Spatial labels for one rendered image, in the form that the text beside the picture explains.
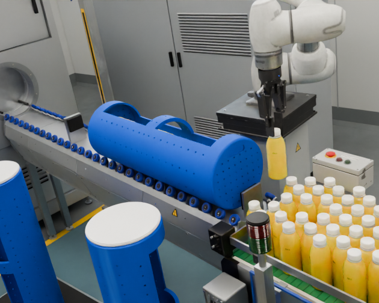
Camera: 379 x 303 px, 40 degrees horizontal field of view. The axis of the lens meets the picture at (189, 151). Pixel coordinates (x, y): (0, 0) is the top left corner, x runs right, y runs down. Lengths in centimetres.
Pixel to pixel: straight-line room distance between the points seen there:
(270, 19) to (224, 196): 69
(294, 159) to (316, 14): 116
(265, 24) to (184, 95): 273
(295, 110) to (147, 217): 96
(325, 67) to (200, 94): 184
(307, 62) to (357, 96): 250
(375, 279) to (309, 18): 78
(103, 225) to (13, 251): 82
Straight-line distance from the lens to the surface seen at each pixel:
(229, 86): 395
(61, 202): 388
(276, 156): 179
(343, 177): 198
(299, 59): 246
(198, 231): 210
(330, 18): 163
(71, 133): 297
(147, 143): 215
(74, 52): 753
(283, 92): 176
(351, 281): 159
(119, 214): 196
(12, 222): 259
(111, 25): 469
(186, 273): 329
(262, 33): 163
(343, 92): 497
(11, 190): 253
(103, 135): 241
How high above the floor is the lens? 202
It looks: 25 degrees down
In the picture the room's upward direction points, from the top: 9 degrees counter-clockwise
